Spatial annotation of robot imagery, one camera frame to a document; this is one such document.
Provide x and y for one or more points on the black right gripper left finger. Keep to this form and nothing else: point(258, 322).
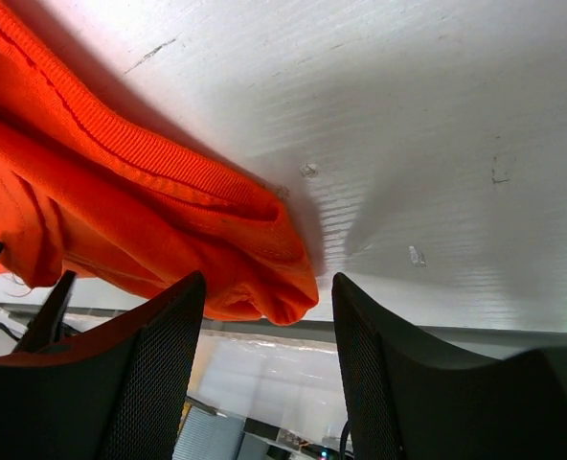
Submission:
point(116, 391)

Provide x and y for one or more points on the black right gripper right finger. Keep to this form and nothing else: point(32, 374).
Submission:
point(411, 395)

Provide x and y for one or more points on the orange t shirt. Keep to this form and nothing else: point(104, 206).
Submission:
point(84, 189)

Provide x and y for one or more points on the aluminium table edge rail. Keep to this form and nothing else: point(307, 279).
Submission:
point(493, 343)

